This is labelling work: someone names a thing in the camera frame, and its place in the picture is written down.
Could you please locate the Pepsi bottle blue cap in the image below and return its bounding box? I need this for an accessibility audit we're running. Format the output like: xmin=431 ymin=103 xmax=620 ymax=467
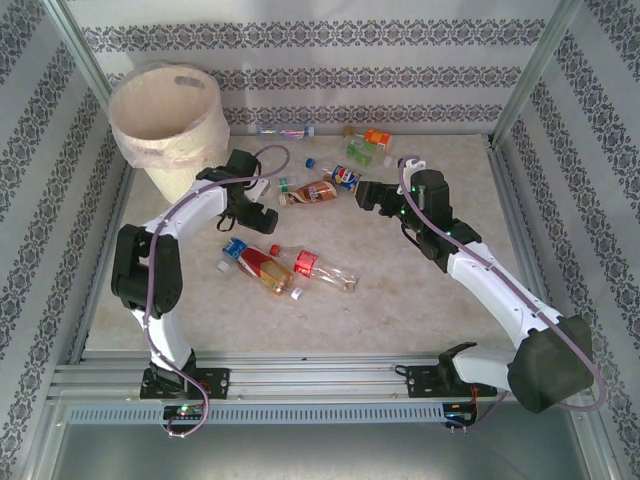
xmin=304 ymin=156 xmax=362 ymax=196

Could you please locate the green label plastic bottle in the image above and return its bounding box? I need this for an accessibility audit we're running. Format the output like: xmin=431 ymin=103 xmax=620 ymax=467
xmin=343 ymin=139 xmax=395 ymax=169

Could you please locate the orange label bottle brown cap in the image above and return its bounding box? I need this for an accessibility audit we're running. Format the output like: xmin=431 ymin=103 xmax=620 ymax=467
xmin=342 ymin=125 xmax=395 ymax=154

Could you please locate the Coca-Cola bottle red cap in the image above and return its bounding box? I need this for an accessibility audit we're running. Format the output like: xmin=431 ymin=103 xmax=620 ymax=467
xmin=268 ymin=243 xmax=361 ymax=296

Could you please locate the cream ribbed waste bin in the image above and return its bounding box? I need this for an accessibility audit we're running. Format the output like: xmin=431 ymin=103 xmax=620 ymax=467
xmin=108 ymin=62 xmax=232 ymax=204

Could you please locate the translucent pink bin liner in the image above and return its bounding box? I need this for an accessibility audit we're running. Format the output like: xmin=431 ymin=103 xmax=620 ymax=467
xmin=107 ymin=60 xmax=232 ymax=172

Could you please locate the flower label bottle green band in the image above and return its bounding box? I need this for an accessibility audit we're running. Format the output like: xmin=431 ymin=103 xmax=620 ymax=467
xmin=248 ymin=174 xmax=302 ymax=202

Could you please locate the blue label bottle white cap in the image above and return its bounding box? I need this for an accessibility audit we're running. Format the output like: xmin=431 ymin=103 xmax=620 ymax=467
xmin=217 ymin=237 xmax=251 ymax=275

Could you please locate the red label tea bottle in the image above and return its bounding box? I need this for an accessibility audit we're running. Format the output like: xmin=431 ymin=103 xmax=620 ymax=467
xmin=235 ymin=244 xmax=306 ymax=302

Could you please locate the brown Nescafe coffee bottle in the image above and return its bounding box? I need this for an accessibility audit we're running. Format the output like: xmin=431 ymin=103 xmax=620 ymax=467
xmin=277 ymin=179 xmax=341 ymax=208

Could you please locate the clear bottle purple white label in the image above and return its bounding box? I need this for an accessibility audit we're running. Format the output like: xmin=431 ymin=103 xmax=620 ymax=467
xmin=256 ymin=123 xmax=317 ymax=143

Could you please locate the small controller board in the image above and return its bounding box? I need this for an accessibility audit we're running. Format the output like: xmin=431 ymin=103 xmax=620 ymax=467
xmin=162 ymin=403 xmax=207 ymax=422
xmin=443 ymin=398 xmax=479 ymax=429

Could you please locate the grey metal base panel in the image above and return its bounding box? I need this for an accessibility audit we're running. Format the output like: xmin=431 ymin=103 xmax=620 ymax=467
xmin=47 ymin=422 xmax=594 ymax=480

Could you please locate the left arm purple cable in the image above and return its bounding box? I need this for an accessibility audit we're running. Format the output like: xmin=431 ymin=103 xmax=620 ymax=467
xmin=142 ymin=144 xmax=292 ymax=439

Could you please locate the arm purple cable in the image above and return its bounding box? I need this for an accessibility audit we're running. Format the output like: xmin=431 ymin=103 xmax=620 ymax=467
xmin=397 ymin=154 xmax=606 ymax=432
xmin=142 ymin=144 xmax=292 ymax=439

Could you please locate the aluminium side rail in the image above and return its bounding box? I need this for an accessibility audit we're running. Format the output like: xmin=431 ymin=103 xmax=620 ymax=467
xmin=485 ymin=133 xmax=566 ymax=326
xmin=69 ymin=164 xmax=134 ymax=362

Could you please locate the aluminium front rail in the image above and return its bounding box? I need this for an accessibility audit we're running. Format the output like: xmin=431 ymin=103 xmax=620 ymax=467
xmin=47 ymin=349 xmax=551 ymax=404

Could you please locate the grey slotted cable duct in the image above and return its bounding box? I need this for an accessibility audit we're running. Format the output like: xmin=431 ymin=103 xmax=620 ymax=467
xmin=67 ymin=403 xmax=446 ymax=426

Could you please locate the aluminium frame post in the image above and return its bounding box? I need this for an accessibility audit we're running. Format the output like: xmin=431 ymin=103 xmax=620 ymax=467
xmin=42 ymin=0 xmax=119 ymax=131
xmin=489 ymin=0 xmax=585 ymax=149

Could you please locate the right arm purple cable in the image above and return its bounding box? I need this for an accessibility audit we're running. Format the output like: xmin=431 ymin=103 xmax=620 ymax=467
xmin=397 ymin=154 xmax=606 ymax=432

